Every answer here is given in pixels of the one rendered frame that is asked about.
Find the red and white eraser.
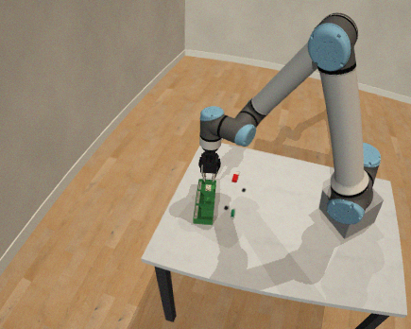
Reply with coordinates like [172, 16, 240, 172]
[232, 171, 239, 182]

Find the green rack of labelled bins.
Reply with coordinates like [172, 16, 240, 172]
[193, 179, 216, 225]

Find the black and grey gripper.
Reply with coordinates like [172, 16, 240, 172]
[198, 148, 221, 182]

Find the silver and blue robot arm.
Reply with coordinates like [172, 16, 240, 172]
[199, 13, 381, 224]

